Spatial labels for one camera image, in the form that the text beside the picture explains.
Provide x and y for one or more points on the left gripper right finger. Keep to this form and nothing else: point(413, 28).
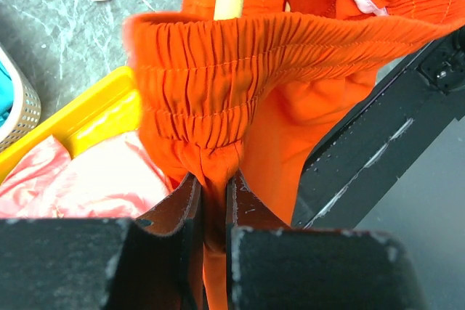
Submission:
point(271, 265)

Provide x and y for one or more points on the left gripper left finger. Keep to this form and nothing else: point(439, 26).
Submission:
point(152, 262)

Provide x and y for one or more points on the orange shorts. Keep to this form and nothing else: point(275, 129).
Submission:
point(257, 93)

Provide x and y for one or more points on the pink patterned shorts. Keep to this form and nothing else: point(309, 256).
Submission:
point(114, 178)

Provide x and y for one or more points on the teal folded shorts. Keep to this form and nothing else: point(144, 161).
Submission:
point(6, 94)

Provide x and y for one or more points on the yellow plastic tray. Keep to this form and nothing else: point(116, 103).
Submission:
point(108, 108)

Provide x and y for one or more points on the white perforated basket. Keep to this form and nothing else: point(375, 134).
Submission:
point(26, 105)

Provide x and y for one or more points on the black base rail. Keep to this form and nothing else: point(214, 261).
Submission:
point(361, 158)

